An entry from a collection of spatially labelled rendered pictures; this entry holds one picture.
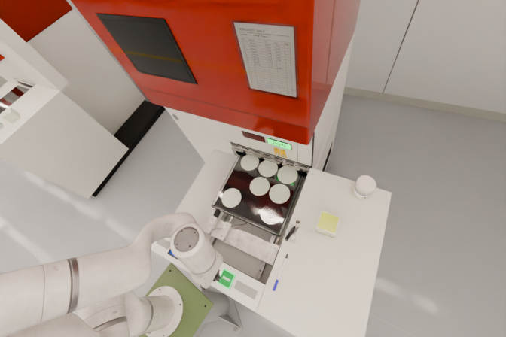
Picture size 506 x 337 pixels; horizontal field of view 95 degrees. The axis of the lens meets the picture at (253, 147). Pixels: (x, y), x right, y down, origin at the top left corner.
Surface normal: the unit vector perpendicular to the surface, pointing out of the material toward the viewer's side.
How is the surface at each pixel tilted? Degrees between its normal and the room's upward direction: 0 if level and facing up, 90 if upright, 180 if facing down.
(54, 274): 50
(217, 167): 0
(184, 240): 11
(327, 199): 0
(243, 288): 0
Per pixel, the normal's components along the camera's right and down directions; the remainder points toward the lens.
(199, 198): -0.18, -0.54
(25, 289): 0.63, -0.57
